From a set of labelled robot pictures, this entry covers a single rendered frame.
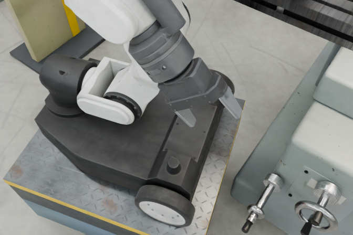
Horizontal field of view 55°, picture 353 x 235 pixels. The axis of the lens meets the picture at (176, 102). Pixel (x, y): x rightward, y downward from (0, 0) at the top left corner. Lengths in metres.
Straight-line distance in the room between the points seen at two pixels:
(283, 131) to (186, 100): 1.18
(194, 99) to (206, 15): 2.02
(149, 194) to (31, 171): 0.54
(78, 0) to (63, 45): 1.90
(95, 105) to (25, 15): 1.11
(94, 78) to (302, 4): 0.69
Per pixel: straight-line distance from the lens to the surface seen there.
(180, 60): 0.54
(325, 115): 1.11
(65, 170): 1.40
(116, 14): 0.49
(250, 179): 1.57
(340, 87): 1.06
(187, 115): 0.66
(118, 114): 1.11
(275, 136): 1.71
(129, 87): 1.06
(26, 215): 1.83
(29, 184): 1.42
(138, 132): 1.22
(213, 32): 2.45
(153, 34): 0.53
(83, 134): 1.26
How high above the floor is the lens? 1.60
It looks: 53 degrees down
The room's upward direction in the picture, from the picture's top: straight up
